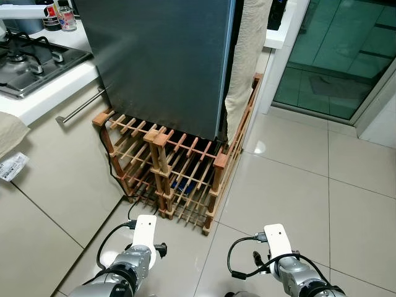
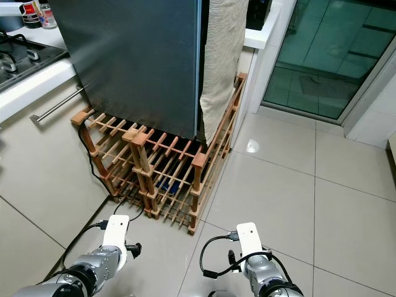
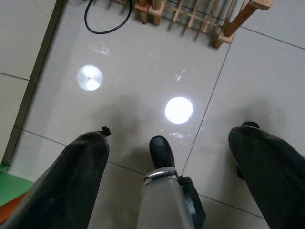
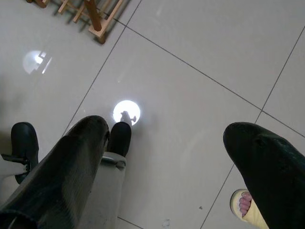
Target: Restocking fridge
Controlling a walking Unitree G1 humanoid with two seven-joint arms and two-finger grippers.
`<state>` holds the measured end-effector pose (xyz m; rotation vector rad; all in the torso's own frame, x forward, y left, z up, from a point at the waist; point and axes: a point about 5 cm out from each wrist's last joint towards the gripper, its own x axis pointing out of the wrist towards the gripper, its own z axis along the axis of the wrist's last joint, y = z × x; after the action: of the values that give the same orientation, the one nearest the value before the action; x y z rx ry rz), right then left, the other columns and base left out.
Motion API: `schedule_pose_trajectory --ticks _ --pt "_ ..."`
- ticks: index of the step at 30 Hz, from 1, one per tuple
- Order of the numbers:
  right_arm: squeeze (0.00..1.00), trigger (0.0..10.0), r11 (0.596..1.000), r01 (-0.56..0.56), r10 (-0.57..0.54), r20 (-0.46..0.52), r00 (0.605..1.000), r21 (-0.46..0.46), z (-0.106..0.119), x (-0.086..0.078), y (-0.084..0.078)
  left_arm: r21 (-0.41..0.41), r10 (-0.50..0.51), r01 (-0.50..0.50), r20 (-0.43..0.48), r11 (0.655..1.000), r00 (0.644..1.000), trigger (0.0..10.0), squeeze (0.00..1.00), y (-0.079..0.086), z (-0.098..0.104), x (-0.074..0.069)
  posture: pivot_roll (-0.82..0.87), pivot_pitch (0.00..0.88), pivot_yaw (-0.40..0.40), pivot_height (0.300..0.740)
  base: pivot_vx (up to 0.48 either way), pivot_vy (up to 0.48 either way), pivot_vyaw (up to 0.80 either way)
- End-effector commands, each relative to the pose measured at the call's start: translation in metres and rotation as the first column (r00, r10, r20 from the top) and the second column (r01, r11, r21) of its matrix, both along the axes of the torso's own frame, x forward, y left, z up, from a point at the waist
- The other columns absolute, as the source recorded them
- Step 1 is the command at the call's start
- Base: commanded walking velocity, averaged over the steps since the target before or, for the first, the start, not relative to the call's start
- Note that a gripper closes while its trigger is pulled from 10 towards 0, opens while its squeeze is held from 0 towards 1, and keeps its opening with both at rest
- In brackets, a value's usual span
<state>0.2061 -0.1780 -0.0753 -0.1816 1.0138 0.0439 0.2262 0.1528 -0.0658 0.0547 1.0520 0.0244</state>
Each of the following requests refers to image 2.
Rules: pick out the dark grey fridge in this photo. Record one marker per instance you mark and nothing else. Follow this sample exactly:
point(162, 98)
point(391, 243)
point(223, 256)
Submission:
point(136, 62)

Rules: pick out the small blue object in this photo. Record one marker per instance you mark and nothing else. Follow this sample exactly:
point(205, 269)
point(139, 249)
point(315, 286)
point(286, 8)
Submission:
point(170, 184)

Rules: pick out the wooden wine rack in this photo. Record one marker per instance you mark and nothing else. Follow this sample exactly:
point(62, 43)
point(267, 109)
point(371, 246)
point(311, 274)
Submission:
point(142, 161)

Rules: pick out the beige kitchen counter cabinet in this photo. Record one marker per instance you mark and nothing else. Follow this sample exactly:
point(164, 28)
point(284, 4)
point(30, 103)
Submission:
point(37, 173)

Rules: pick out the hanging beige towel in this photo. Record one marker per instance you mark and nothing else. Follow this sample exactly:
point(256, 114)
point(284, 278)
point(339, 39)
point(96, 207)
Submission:
point(223, 62)

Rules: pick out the steel gas stove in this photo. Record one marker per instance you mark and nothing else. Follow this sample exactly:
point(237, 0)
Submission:
point(25, 62)

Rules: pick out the narrow beige cabinet white top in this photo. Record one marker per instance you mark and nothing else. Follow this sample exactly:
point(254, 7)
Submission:
point(260, 68)

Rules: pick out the small glass jar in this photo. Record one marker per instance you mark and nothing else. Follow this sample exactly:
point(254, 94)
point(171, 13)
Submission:
point(47, 17)

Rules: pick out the dark sauce bottle red label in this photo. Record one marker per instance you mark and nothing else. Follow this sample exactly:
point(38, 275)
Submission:
point(31, 13)

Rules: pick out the black countertop appliance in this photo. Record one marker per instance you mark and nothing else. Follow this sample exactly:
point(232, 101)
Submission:
point(257, 13)

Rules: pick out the glass sliding door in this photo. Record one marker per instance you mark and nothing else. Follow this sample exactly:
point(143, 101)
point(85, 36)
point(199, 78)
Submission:
point(322, 55)

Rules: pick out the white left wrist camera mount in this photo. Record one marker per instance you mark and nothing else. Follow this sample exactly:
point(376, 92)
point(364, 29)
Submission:
point(116, 232)

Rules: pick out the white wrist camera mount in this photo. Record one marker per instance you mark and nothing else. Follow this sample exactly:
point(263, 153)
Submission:
point(249, 238)
point(116, 232)

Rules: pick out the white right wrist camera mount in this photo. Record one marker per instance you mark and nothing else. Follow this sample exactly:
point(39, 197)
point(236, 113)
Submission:
point(249, 238)

